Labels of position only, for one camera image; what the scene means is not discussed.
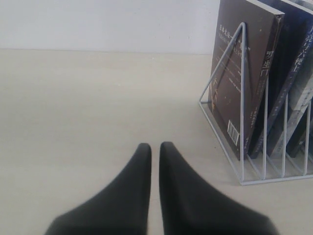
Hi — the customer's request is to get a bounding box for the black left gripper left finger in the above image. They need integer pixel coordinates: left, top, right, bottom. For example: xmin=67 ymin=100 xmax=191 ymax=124
xmin=46 ymin=143 xmax=152 ymax=235

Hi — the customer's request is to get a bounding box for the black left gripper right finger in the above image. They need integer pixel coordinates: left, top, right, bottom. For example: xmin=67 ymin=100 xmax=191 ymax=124
xmin=159 ymin=141 xmax=277 ymax=235

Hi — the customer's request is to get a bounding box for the blue book with orange moon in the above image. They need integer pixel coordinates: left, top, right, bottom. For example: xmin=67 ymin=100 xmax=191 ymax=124
xmin=249 ymin=0 xmax=313 ymax=159

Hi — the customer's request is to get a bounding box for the dark brown book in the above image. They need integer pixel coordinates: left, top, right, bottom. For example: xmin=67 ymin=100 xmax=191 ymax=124
xmin=208 ymin=0 xmax=285 ymax=159

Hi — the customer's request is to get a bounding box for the white wire book rack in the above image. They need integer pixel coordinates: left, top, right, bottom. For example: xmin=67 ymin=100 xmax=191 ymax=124
xmin=198 ymin=0 xmax=313 ymax=186

